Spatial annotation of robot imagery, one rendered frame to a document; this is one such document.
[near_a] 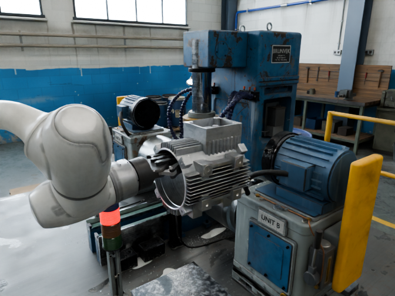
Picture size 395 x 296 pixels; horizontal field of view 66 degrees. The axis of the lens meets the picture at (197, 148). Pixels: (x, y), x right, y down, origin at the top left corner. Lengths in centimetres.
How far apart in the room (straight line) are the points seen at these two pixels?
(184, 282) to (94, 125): 70
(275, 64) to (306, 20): 580
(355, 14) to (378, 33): 52
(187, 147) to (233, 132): 14
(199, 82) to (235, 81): 21
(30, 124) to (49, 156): 8
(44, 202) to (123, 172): 16
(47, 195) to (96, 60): 639
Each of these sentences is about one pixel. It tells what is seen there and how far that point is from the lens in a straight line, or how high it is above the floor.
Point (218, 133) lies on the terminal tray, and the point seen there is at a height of 143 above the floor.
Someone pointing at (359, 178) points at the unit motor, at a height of 131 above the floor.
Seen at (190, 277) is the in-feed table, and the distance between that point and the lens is 109.
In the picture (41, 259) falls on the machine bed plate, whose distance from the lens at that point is 150.
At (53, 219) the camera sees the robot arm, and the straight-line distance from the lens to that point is 65.
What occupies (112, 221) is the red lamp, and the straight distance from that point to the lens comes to 98.
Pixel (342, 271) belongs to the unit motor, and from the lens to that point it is 102.
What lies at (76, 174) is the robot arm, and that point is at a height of 143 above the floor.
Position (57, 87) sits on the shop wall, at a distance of 678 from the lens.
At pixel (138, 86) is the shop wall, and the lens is 736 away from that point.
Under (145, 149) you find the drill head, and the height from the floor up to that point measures 111.
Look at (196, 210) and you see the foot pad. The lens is 79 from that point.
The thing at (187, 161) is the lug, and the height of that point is 138.
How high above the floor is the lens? 162
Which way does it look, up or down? 17 degrees down
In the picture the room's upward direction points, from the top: straight up
